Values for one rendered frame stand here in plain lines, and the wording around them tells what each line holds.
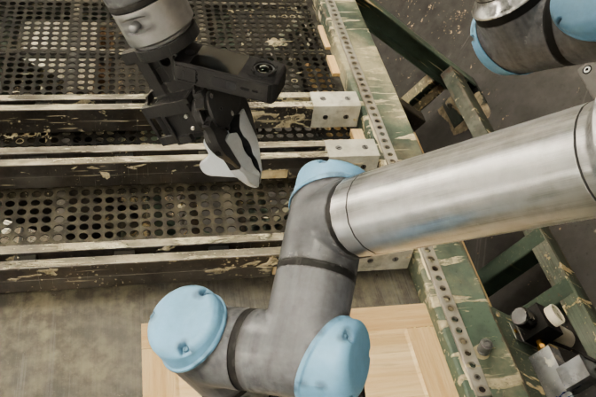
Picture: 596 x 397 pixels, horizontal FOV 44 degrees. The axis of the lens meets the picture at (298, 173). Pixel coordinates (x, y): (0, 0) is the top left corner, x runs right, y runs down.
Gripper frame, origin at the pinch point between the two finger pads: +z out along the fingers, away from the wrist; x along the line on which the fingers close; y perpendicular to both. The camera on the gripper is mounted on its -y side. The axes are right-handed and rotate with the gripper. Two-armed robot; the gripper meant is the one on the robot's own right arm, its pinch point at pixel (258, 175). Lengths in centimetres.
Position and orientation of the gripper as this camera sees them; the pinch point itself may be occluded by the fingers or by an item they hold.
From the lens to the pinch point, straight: 86.2
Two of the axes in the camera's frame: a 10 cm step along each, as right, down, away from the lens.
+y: -8.9, 1.4, 4.4
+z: 3.8, 7.6, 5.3
